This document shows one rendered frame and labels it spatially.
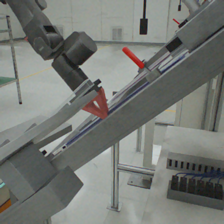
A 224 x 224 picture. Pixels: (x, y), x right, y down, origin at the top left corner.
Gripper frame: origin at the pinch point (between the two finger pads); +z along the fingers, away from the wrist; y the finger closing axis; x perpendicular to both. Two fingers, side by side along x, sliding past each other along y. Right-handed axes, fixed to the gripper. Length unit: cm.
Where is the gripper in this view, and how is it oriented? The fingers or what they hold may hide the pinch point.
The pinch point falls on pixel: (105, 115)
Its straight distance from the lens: 69.0
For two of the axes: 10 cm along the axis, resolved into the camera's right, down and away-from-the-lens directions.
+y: 3.2, -3.6, 8.8
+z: 6.3, 7.7, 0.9
